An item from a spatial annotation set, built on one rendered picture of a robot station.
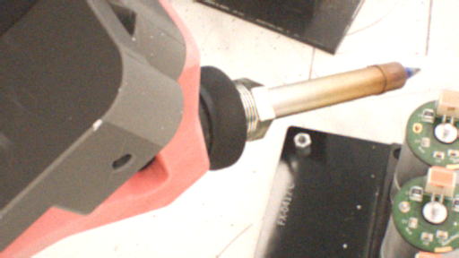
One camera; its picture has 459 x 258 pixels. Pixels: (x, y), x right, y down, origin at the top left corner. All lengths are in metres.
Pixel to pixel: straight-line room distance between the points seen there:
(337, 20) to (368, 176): 0.08
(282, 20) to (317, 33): 0.02
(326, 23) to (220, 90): 0.18
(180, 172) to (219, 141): 0.02
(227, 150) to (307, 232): 0.12
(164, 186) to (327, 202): 0.14
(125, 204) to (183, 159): 0.01
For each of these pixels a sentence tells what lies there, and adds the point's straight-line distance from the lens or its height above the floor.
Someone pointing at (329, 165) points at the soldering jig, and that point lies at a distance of 0.33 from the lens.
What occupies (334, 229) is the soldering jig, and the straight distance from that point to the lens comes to 0.32.
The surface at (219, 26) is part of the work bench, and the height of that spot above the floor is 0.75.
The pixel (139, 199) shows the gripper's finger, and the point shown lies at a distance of 0.19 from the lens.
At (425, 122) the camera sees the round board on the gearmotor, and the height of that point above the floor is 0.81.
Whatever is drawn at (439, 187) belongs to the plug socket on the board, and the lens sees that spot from 0.27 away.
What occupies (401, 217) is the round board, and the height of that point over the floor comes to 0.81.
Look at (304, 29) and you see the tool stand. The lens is 0.38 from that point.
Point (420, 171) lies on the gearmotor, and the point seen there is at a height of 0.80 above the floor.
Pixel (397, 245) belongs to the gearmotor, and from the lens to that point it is 0.27.
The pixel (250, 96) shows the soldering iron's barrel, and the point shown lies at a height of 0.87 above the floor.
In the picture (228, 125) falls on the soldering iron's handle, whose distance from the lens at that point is 0.20.
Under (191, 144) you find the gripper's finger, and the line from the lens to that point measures 0.18.
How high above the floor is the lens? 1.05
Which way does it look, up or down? 58 degrees down
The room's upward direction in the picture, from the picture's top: 3 degrees counter-clockwise
